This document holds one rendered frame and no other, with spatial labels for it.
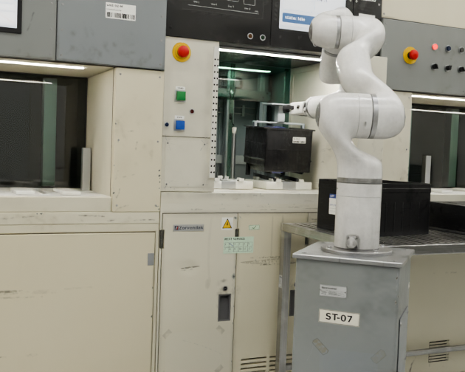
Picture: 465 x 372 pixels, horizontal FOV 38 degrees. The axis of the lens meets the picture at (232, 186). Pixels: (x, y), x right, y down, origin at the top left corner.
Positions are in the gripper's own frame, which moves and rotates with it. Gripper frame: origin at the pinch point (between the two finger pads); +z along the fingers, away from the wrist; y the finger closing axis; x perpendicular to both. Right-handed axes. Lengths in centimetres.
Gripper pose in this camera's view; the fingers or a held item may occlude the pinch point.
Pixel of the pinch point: (293, 109)
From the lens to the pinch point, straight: 272.9
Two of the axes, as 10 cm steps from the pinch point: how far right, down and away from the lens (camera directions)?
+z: -4.0, -0.6, 9.1
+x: 0.4, -10.0, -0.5
